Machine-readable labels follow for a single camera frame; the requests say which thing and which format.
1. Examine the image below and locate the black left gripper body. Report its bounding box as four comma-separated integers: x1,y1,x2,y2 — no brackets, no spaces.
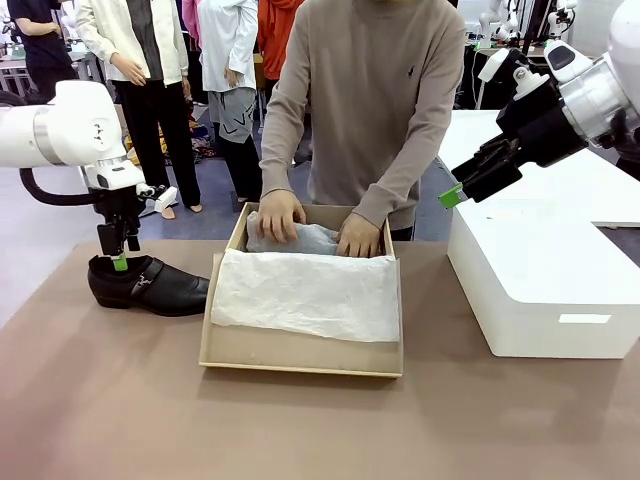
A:
93,185,144,229

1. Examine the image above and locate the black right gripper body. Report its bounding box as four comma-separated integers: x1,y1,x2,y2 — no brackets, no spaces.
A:
496,82,589,169

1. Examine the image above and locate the black leather shoe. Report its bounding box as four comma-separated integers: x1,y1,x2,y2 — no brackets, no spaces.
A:
88,254,211,317

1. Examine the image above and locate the white tissue paper sheet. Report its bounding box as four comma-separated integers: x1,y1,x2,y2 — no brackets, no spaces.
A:
209,209,401,344

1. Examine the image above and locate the brown cardboard shoe box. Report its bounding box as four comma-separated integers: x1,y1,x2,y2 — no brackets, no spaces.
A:
198,202,405,379

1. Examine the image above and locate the person's left forearm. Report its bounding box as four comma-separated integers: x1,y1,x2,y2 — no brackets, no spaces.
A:
352,114,451,229

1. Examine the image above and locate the person's right forearm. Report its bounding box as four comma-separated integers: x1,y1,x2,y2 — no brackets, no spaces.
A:
259,94,314,199

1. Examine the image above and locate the white box-shaped platform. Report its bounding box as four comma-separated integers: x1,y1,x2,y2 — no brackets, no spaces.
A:
437,109,640,360

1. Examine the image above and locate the person's left hand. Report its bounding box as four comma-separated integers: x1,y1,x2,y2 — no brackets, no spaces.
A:
335,212,384,260

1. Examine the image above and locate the person's right hand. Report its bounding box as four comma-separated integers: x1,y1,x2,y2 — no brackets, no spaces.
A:
258,188,307,245

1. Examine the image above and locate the colourful cloth pile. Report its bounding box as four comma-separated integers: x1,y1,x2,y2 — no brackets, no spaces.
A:
159,119,219,166

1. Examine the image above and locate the person in beige sweater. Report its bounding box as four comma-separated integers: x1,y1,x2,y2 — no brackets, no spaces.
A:
259,0,467,242

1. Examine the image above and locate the white label sticker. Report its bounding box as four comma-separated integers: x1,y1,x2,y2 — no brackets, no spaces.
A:
558,313,613,325

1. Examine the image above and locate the bystander in dark clothes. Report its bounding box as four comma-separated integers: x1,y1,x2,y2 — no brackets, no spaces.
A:
7,0,79,104

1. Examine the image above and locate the mannequin in white shirt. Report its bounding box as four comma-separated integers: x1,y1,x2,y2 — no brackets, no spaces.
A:
198,0,274,204

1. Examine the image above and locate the pink hanging garment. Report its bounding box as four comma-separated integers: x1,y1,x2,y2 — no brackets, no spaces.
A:
182,0,202,51

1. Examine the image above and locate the orange hanging garment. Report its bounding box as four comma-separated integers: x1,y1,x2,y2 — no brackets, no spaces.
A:
257,0,306,81

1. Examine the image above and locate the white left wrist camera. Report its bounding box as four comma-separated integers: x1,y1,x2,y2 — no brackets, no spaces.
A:
137,183,179,214

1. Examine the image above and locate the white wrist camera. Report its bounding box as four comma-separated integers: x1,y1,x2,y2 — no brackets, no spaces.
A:
478,49,511,81
137,183,179,214

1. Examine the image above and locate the black corrugated cable hose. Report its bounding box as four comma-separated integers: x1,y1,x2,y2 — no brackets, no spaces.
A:
19,167,109,207

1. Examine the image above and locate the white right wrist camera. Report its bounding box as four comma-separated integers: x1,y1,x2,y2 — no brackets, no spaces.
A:
478,49,511,81

